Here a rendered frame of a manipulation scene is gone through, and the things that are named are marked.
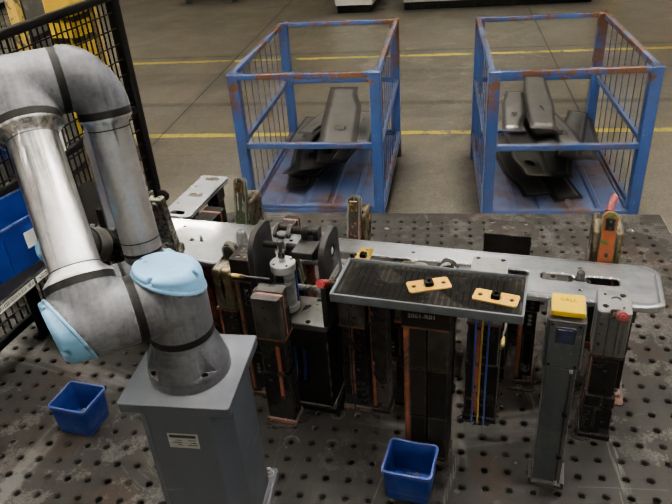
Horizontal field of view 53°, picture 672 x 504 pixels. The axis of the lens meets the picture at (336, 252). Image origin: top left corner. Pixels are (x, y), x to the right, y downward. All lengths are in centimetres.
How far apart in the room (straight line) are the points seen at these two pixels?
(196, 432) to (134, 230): 39
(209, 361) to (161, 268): 19
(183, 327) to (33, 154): 37
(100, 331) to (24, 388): 94
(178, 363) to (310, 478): 52
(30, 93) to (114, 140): 16
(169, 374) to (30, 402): 83
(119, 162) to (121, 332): 33
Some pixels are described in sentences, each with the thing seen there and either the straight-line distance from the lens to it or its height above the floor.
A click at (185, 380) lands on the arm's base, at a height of 113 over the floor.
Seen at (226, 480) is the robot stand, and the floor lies 90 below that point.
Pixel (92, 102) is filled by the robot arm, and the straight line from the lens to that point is 127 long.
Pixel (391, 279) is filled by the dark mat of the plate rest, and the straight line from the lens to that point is 135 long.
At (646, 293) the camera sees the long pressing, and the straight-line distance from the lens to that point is 167.
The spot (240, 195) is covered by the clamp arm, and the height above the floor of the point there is 107.
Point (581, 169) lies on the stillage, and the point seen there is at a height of 17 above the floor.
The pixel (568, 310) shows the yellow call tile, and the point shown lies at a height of 116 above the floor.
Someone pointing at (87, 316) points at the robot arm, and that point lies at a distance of 113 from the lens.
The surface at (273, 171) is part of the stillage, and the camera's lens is 432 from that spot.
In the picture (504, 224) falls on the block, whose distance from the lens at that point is 183.
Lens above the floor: 191
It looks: 31 degrees down
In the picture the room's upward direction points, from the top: 5 degrees counter-clockwise
